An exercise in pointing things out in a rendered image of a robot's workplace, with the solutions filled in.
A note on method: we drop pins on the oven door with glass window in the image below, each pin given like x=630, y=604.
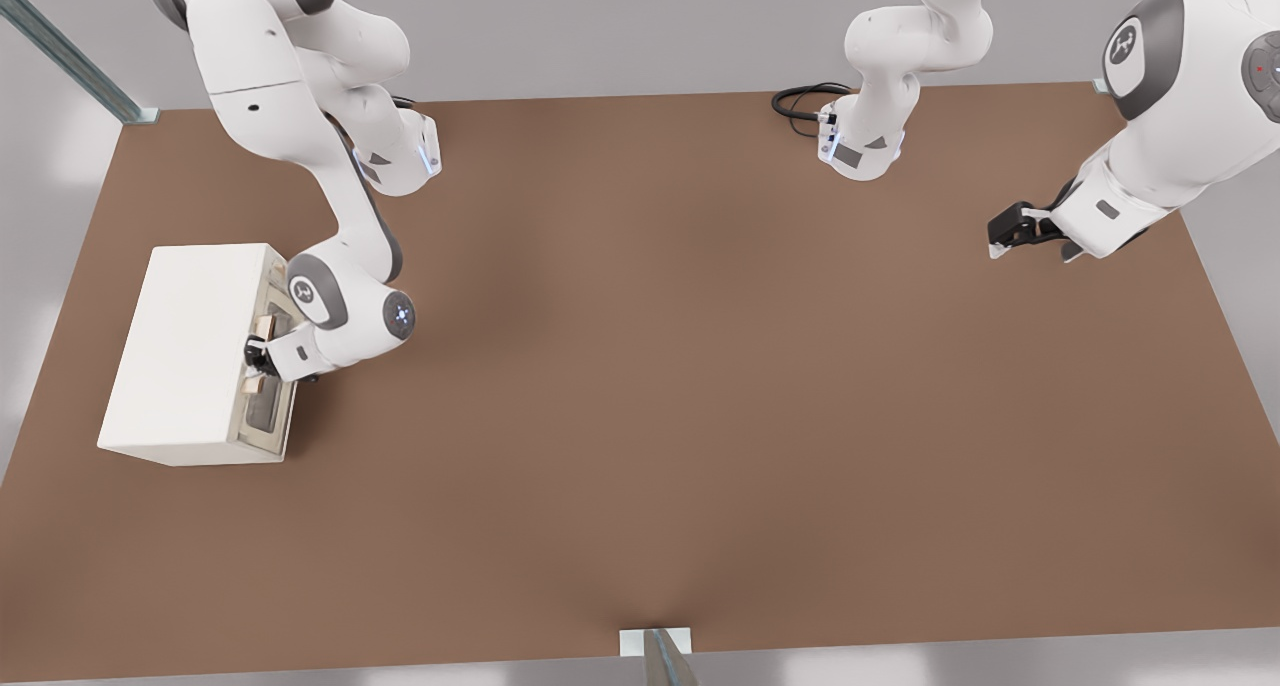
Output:
x=268, y=416

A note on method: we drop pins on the white oven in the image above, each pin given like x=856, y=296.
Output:
x=190, y=351

